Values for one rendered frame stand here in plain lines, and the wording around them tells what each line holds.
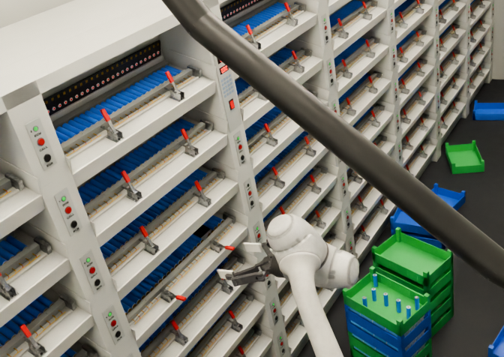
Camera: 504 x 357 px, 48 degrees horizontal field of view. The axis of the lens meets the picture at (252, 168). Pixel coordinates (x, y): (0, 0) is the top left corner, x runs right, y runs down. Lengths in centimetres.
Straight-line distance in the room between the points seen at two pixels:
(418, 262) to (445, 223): 233
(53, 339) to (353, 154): 128
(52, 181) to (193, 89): 57
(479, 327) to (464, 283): 30
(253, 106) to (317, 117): 165
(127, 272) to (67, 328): 23
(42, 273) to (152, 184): 42
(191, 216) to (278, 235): 57
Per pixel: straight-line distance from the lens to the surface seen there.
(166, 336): 202
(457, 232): 43
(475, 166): 402
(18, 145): 140
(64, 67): 144
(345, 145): 42
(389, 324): 243
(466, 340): 288
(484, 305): 304
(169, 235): 181
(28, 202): 142
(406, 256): 280
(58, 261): 153
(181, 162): 179
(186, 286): 191
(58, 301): 166
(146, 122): 164
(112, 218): 161
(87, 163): 151
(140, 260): 175
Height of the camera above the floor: 209
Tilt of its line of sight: 29 degrees down
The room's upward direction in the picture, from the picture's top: 12 degrees counter-clockwise
